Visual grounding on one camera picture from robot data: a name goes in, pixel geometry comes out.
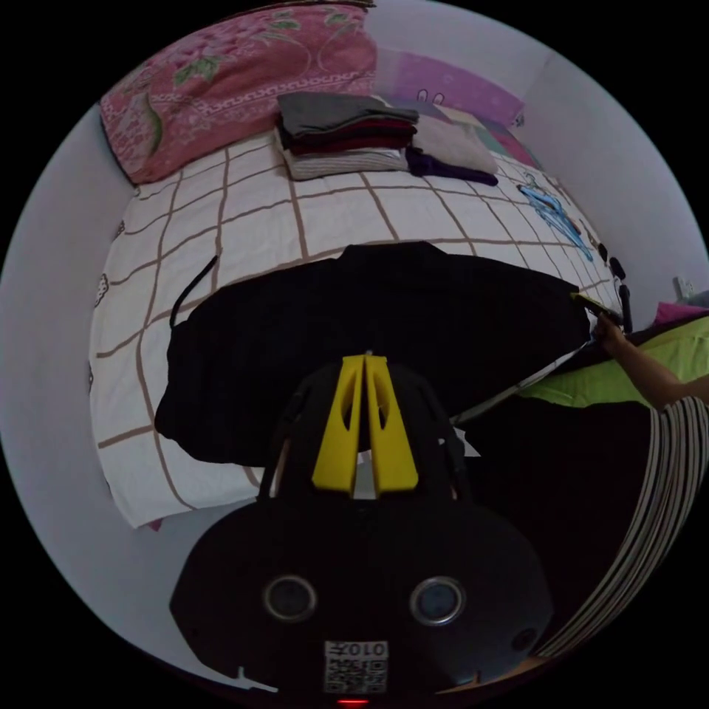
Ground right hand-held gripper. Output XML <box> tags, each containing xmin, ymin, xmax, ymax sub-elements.
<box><xmin>570</xmin><ymin>292</ymin><xmax>626</xmax><ymax>335</ymax></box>

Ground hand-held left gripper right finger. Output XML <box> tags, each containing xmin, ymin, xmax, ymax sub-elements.
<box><xmin>364</xmin><ymin>354</ymin><xmax>419</xmax><ymax>496</ymax></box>

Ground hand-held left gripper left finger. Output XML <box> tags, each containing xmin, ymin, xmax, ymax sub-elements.
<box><xmin>312</xmin><ymin>355</ymin><xmax>366</xmax><ymax>495</ymax></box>

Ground black pants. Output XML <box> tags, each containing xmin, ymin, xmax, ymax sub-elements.
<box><xmin>154</xmin><ymin>241</ymin><xmax>595</xmax><ymax>467</ymax></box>

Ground person's right forearm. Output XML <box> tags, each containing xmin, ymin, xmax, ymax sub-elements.
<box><xmin>623</xmin><ymin>343</ymin><xmax>701</xmax><ymax>412</ymax></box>

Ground person's right hand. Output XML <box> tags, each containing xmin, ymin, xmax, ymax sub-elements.
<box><xmin>593</xmin><ymin>318</ymin><xmax>639</xmax><ymax>362</ymax></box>

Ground green quilt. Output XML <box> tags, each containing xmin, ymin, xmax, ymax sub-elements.
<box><xmin>518</xmin><ymin>314</ymin><xmax>709</xmax><ymax>412</ymax></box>

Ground blue clothes hanger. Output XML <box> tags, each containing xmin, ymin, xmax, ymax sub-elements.
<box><xmin>516</xmin><ymin>174</ymin><xmax>595</xmax><ymax>260</ymax></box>

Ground person's body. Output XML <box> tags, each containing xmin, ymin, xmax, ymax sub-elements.
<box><xmin>530</xmin><ymin>394</ymin><xmax>709</xmax><ymax>661</ymax></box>

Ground purple pillow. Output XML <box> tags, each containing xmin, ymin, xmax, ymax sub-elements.
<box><xmin>378</xmin><ymin>48</ymin><xmax>526</xmax><ymax>129</ymax></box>

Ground bed with checked sheet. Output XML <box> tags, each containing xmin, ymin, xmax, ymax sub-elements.
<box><xmin>88</xmin><ymin>126</ymin><xmax>623</xmax><ymax>532</ymax></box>

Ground pile of clothes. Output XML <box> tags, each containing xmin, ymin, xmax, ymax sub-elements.
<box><xmin>274</xmin><ymin>91</ymin><xmax>501</xmax><ymax>188</ymax></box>

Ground pink floral rolled blanket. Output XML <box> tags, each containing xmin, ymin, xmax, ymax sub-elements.
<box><xmin>99</xmin><ymin>4</ymin><xmax>380</xmax><ymax>186</ymax></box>

